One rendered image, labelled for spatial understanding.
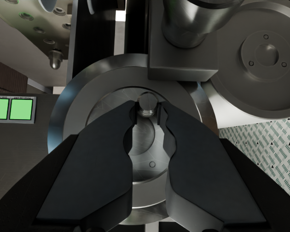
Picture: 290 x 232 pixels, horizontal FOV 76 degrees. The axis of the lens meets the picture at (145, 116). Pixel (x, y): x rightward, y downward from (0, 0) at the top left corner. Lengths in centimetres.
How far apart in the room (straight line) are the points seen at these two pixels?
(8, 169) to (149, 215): 47
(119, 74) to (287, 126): 20
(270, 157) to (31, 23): 47
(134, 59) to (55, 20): 29
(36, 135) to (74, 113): 40
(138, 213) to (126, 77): 11
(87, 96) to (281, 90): 17
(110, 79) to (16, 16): 33
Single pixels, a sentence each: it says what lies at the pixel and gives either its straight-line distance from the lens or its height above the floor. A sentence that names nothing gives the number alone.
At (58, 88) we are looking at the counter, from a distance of 512.
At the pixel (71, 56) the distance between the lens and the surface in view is 19.
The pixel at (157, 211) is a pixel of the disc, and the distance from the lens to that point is 17.
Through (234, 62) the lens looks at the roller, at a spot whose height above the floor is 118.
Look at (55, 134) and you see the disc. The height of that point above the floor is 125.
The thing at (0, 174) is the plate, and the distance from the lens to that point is 60.
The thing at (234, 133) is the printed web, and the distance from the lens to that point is 38.
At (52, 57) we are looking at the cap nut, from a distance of 56.
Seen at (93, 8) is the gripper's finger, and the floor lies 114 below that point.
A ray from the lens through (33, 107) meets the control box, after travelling 56.
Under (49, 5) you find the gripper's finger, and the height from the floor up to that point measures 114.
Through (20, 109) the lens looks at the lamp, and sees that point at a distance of 57.
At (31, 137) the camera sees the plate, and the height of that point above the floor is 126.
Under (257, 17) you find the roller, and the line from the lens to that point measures 23.
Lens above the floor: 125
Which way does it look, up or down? 7 degrees down
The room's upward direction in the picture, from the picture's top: 179 degrees counter-clockwise
